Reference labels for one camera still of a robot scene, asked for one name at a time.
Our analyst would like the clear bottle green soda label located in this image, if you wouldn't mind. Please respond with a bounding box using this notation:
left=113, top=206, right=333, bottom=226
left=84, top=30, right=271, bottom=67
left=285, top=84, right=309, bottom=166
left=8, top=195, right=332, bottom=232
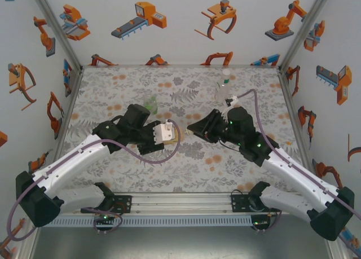
left=143, top=96, right=159, bottom=115

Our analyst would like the yellow tea bottle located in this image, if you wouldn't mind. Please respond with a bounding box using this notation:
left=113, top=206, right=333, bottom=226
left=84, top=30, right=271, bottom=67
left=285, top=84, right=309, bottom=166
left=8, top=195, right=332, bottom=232
left=165, top=125, right=184, bottom=146

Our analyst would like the clear bottle white leaf label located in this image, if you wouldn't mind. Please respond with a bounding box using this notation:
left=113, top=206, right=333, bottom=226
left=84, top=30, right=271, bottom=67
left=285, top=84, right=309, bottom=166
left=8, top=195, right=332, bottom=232
left=215, top=69, right=232, bottom=102

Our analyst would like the floral patterned tablecloth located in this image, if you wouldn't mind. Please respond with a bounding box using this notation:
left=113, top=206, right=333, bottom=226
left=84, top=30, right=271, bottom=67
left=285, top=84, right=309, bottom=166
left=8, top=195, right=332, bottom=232
left=60, top=65, right=304, bottom=194

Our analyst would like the grey metal lower panel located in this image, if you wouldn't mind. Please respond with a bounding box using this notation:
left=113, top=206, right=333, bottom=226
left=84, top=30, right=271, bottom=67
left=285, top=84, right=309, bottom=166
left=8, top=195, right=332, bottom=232
left=35, top=226, right=331, bottom=259

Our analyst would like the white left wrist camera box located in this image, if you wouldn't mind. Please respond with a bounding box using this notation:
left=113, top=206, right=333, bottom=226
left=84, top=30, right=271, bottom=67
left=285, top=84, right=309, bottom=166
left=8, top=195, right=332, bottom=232
left=153, top=120, right=175, bottom=144

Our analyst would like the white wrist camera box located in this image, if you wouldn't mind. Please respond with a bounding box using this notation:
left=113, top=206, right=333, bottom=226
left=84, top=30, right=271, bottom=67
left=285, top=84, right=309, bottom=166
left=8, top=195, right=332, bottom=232
left=224, top=96, right=240, bottom=115
left=153, top=120, right=175, bottom=144

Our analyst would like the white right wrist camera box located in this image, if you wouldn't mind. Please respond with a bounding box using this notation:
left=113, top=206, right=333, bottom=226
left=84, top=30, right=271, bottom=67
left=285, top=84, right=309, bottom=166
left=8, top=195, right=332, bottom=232
left=224, top=96, right=240, bottom=115

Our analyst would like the aluminium side rail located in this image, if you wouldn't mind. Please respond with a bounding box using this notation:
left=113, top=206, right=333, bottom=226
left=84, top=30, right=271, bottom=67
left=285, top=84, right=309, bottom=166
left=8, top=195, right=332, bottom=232
left=42, top=66, right=85, bottom=194
left=278, top=66, right=323, bottom=192

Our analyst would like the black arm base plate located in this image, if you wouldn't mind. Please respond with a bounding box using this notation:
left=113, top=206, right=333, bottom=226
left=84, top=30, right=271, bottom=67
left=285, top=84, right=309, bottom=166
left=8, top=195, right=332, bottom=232
left=230, top=194, right=283, bottom=213
left=81, top=195, right=133, bottom=214

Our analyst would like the aluminium frame rail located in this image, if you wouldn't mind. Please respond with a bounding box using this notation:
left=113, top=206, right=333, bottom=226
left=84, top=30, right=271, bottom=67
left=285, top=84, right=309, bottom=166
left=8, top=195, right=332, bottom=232
left=27, top=192, right=335, bottom=217

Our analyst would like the thin aluminium rail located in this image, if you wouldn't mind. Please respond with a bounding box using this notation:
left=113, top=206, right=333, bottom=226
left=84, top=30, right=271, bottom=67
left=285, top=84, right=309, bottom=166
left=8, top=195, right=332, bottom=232
left=81, top=63, right=280, bottom=69

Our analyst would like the grey slotted cable duct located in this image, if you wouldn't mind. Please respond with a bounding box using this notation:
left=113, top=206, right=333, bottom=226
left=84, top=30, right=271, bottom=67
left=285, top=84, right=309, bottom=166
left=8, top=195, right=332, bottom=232
left=38, top=216, right=253, bottom=227

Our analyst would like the aluminium corner post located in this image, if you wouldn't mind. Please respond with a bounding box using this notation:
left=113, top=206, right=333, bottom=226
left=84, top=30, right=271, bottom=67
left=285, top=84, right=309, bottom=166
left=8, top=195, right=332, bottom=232
left=28, top=0, right=84, bottom=71
left=278, top=0, right=336, bottom=71

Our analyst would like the aluminium frame leg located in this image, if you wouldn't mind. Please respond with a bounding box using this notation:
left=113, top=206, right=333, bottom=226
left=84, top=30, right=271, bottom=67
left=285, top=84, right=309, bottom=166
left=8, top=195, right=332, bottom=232
left=325, top=240, right=349, bottom=259
left=16, top=225, right=41, bottom=259

